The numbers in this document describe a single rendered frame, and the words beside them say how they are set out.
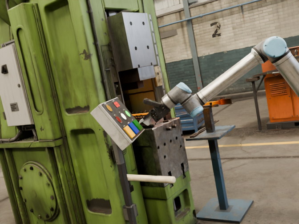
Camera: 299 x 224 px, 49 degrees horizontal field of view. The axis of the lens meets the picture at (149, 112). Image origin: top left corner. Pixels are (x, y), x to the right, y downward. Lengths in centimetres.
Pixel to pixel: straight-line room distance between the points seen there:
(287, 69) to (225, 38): 810
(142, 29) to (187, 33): 796
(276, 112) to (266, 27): 440
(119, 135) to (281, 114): 421
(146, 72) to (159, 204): 101
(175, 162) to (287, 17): 757
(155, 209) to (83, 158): 68
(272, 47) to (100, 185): 155
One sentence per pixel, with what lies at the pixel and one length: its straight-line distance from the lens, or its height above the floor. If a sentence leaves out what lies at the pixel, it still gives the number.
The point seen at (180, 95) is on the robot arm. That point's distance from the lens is 196.
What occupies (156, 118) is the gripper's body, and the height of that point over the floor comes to 103.
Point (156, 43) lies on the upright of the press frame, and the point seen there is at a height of 154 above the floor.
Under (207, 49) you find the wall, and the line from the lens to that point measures 1024.
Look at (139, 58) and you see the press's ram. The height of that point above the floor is 143.
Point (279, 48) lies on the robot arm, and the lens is 197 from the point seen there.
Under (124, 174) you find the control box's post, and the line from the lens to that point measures 208.
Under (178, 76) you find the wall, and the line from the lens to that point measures 1069.
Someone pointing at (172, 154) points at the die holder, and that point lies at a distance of 257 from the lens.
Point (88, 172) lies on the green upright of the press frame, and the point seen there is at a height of 65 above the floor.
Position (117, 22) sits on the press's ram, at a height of 171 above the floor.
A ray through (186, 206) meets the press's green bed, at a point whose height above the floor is 17.
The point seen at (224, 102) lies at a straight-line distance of 263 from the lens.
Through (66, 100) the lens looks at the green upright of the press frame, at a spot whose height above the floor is 123.
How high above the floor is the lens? 133
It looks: 7 degrees down
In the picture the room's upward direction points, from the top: 11 degrees counter-clockwise
